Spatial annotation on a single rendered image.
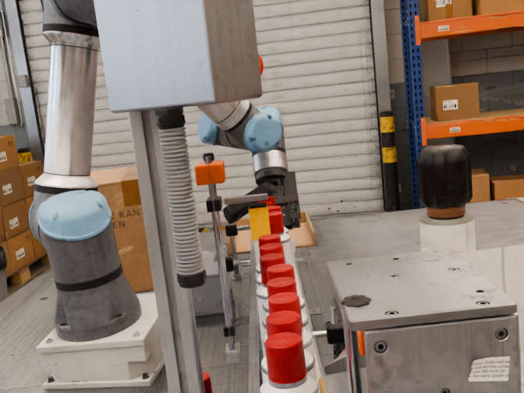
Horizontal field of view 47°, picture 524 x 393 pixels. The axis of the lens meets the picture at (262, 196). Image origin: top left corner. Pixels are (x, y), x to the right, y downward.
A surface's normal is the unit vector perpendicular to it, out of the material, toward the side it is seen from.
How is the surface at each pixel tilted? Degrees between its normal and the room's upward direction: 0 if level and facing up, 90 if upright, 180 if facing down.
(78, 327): 77
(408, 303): 0
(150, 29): 90
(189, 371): 90
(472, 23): 90
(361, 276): 0
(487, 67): 90
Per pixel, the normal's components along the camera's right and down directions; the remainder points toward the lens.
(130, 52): -0.56, 0.21
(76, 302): -0.22, -0.04
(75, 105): 0.44, 0.15
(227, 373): -0.11, -0.98
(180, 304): 0.01, 0.18
